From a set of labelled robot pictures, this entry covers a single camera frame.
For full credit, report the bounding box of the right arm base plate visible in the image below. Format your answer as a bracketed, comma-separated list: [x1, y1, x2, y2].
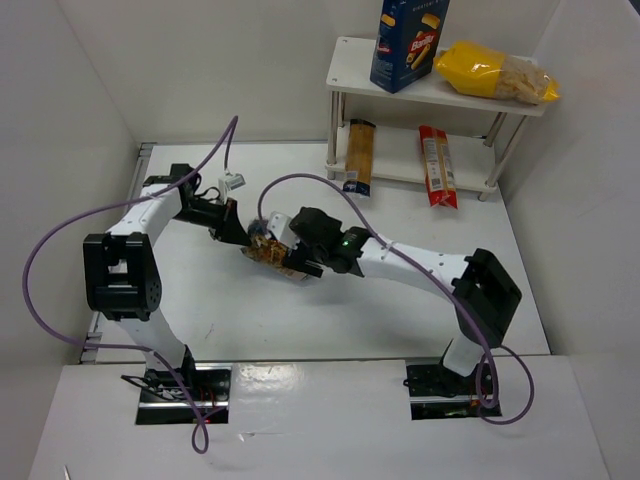
[403, 361, 502, 420]

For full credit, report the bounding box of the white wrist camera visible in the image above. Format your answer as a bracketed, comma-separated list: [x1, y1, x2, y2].
[218, 173, 246, 193]
[267, 212, 297, 249]

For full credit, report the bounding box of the blue Barilla pasta box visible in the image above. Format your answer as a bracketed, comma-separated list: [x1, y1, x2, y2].
[370, 0, 450, 94]

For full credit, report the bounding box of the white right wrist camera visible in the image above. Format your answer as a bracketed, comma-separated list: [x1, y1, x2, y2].
[267, 212, 297, 249]

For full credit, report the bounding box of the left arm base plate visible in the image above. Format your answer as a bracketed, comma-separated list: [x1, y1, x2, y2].
[121, 363, 232, 426]

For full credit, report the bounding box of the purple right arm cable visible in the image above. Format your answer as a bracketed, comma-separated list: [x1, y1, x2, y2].
[257, 173, 535, 425]

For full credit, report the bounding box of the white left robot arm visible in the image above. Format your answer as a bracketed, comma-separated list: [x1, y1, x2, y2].
[83, 164, 251, 390]

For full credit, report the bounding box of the white two-tier shelf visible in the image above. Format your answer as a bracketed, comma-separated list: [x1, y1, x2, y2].
[325, 37, 545, 201]

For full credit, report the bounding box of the tricolor fusilli pasta bag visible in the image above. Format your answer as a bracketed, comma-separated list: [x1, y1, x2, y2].
[241, 218, 308, 281]

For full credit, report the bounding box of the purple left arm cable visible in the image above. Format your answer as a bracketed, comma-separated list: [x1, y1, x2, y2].
[21, 115, 240, 454]

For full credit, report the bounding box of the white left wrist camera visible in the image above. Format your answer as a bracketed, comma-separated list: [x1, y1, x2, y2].
[218, 173, 246, 193]

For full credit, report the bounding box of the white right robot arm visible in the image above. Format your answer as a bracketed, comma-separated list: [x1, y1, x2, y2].
[267, 207, 522, 378]

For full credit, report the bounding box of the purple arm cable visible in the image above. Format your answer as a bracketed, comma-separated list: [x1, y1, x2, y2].
[21, 115, 240, 454]
[257, 173, 535, 425]

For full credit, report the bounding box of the yellow pasta bag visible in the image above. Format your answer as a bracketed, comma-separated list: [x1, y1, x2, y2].
[434, 41, 560, 105]

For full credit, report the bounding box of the red spaghetti pack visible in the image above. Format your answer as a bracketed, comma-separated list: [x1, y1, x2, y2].
[419, 125, 458, 209]

